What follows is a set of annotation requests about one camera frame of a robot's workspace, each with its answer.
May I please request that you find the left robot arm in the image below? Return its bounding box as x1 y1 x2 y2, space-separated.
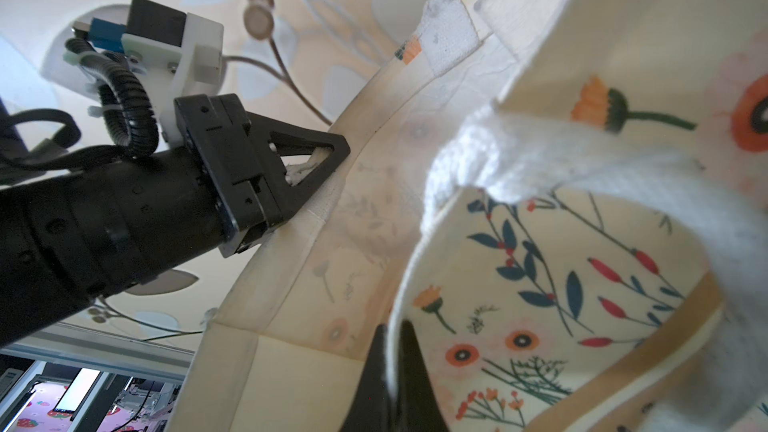
1 94 350 345

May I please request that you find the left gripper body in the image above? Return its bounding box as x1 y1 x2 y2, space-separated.
174 94 285 257

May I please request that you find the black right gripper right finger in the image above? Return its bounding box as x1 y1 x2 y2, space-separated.
395 321 448 432

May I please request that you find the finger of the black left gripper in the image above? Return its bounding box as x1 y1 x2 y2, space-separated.
248 113 351 222

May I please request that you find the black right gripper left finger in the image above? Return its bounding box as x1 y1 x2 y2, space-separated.
340 324 399 432

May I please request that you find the cream floral tote bag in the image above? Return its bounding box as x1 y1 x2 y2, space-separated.
169 0 767 431

